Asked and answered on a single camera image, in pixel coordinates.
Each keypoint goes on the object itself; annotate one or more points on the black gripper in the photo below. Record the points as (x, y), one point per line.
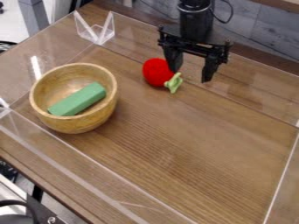
(192, 36)

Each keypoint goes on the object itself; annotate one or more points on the green rectangular block stick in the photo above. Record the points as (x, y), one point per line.
(79, 100)

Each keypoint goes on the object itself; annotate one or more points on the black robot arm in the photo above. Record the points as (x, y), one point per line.
(202, 3)

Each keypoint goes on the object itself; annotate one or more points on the brown wooden bowl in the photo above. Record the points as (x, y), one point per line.
(59, 83)

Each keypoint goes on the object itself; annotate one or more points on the red plush strawberry toy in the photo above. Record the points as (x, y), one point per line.
(159, 76)

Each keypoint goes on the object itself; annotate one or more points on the black equipment bottom left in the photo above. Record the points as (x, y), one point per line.
(36, 213)

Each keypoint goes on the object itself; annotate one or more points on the clear acrylic corner bracket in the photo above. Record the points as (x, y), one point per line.
(98, 34)

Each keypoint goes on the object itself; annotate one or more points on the clear acrylic front wall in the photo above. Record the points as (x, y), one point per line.
(99, 195)

